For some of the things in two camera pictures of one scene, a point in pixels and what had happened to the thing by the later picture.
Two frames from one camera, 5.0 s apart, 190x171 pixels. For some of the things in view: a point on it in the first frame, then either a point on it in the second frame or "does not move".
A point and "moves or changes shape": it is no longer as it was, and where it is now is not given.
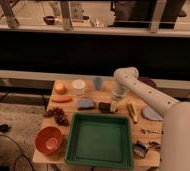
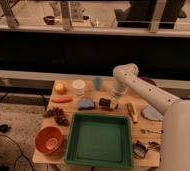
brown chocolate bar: x=104 y=107 moves or changes shape
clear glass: x=97 y=83 does not move
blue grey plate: x=151 y=114 does not move
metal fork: x=145 y=131 does not move
